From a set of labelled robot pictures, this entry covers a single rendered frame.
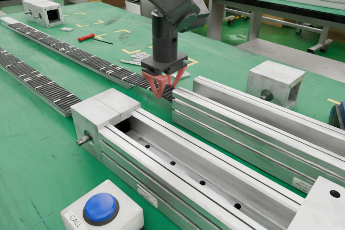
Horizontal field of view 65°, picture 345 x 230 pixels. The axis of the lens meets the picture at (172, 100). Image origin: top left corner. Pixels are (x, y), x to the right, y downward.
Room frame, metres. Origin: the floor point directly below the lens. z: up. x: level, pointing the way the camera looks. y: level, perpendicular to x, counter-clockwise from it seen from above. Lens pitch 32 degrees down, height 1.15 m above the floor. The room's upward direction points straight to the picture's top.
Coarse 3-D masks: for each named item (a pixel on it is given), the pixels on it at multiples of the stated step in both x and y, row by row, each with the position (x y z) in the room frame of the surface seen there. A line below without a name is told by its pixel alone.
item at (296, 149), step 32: (192, 96) 0.48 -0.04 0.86; (224, 96) 0.50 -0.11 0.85; (192, 128) 0.47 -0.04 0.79; (224, 128) 0.42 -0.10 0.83; (256, 128) 0.38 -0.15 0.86; (288, 128) 0.41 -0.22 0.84; (320, 128) 0.37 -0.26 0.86; (256, 160) 0.37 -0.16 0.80; (288, 160) 0.33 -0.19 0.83; (320, 160) 0.30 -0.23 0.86
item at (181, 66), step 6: (174, 66) 0.56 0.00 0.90; (180, 66) 0.58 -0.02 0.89; (186, 66) 0.60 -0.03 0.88; (168, 72) 0.55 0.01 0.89; (174, 72) 0.56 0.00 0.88; (180, 72) 0.59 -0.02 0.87; (168, 78) 0.62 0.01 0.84; (180, 78) 0.60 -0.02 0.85; (168, 84) 0.62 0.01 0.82; (174, 84) 0.60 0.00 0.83
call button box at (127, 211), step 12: (108, 180) 0.28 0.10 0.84; (96, 192) 0.26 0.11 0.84; (108, 192) 0.26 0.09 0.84; (120, 192) 0.26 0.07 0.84; (72, 204) 0.24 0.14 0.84; (84, 204) 0.24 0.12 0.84; (120, 204) 0.24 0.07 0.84; (132, 204) 0.24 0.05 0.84; (72, 216) 0.22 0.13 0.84; (84, 216) 0.22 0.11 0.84; (120, 216) 0.22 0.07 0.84; (132, 216) 0.22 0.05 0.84; (72, 228) 0.20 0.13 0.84; (84, 228) 0.20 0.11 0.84; (96, 228) 0.20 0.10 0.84; (108, 228) 0.20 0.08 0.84; (120, 228) 0.20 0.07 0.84; (132, 228) 0.22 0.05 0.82; (144, 228) 0.23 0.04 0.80
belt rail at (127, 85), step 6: (0, 18) 1.31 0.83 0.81; (6, 18) 1.31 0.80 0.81; (12, 18) 1.31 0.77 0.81; (6, 24) 1.28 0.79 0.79; (24, 24) 1.21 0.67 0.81; (30, 36) 1.09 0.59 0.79; (42, 42) 1.03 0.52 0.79; (54, 48) 0.96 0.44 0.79; (66, 54) 0.90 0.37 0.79; (72, 60) 0.87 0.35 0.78; (78, 60) 0.85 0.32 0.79; (84, 66) 0.82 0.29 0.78; (90, 66) 0.80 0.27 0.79; (96, 72) 0.77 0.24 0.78; (102, 72) 0.75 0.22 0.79; (108, 78) 0.73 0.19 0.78; (114, 78) 0.72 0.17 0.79; (120, 84) 0.69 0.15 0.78; (126, 84) 0.68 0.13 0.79; (132, 84) 0.68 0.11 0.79
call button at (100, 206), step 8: (88, 200) 0.23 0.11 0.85; (96, 200) 0.23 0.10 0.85; (104, 200) 0.23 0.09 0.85; (112, 200) 0.23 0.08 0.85; (88, 208) 0.22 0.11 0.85; (96, 208) 0.22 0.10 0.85; (104, 208) 0.22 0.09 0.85; (112, 208) 0.22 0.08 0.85; (88, 216) 0.21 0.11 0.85; (96, 216) 0.21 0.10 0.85; (104, 216) 0.21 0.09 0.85
